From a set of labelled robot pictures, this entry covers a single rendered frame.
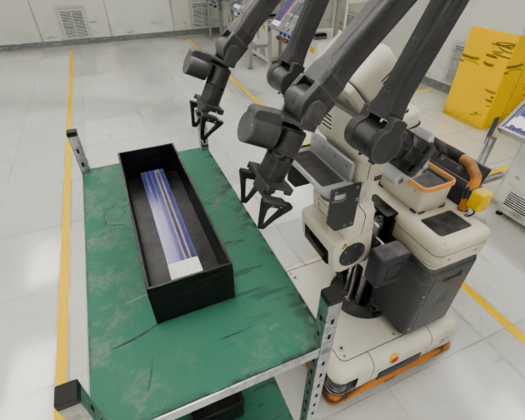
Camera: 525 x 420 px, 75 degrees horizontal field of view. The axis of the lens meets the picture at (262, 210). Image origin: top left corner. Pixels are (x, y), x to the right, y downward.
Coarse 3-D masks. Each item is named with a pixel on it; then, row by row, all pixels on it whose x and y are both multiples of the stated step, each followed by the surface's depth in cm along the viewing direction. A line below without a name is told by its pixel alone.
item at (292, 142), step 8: (288, 128) 62; (296, 128) 64; (280, 136) 64; (288, 136) 63; (296, 136) 63; (304, 136) 64; (280, 144) 64; (288, 144) 64; (296, 144) 64; (280, 152) 65; (288, 152) 65; (296, 152) 66
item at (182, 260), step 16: (144, 176) 107; (160, 176) 107; (160, 192) 100; (160, 208) 94; (176, 208) 94; (160, 224) 89; (176, 224) 89; (160, 240) 84; (176, 240) 84; (176, 256) 80; (192, 256) 80; (176, 272) 76; (192, 272) 76
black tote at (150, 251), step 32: (128, 160) 108; (160, 160) 112; (128, 192) 93; (192, 192) 93; (192, 224) 94; (160, 256) 85; (224, 256) 73; (160, 288) 65; (192, 288) 69; (224, 288) 73; (160, 320) 71
